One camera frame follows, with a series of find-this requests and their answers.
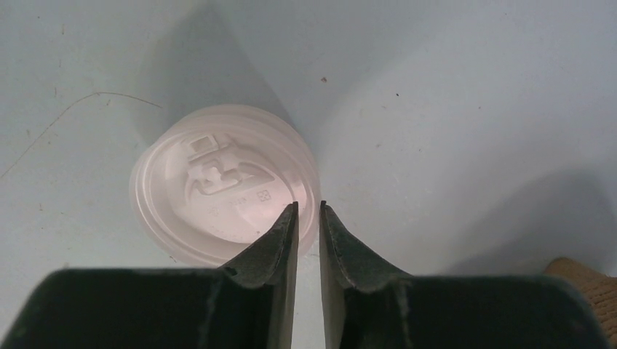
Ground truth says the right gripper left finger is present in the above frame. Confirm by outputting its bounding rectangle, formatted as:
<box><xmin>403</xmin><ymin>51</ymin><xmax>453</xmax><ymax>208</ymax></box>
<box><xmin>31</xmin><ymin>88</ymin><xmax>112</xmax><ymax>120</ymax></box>
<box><xmin>1</xmin><ymin>203</ymin><xmax>299</xmax><ymax>348</ymax></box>

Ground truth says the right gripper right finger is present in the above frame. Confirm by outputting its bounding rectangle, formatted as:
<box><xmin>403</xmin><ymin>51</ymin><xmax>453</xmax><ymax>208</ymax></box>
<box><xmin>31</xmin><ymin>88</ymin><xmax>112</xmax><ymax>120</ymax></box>
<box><xmin>319</xmin><ymin>203</ymin><xmax>610</xmax><ymax>348</ymax></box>

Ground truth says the stack of white plastic lids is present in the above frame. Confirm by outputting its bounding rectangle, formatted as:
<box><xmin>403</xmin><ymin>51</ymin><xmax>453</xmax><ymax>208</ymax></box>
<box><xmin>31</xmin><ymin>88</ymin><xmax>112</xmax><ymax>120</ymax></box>
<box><xmin>130</xmin><ymin>105</ymin><xmax>321</xmax><ymax>267</ymax></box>

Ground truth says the brown pulp cup carrier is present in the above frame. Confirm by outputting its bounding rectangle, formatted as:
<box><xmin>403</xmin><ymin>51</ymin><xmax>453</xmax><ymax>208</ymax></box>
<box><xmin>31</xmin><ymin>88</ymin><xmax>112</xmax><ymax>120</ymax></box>
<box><xmin>544</xmin><ymin>257</ymin><xmax>616</xmax><ymax>345</ymax></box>

